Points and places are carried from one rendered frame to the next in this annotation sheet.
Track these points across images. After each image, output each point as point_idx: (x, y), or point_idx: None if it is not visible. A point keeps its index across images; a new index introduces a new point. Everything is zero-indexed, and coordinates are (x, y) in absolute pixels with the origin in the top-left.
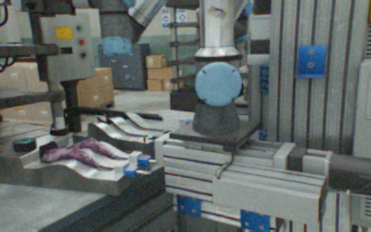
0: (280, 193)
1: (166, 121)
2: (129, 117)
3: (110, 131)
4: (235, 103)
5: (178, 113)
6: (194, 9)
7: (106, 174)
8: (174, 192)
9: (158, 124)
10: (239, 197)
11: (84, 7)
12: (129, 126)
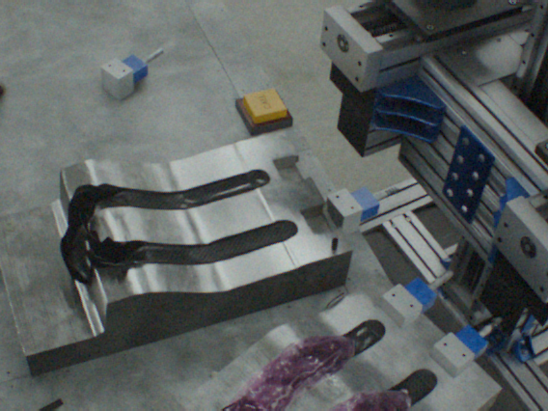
0: None
1: (21, 93)
2: (121, 187)
3: (185, 276)
4: (443, 31)
5: None
6: None
7: (452, 395)
8: None
9: (30, 119)
10: None
11: None
12: (165, 218)
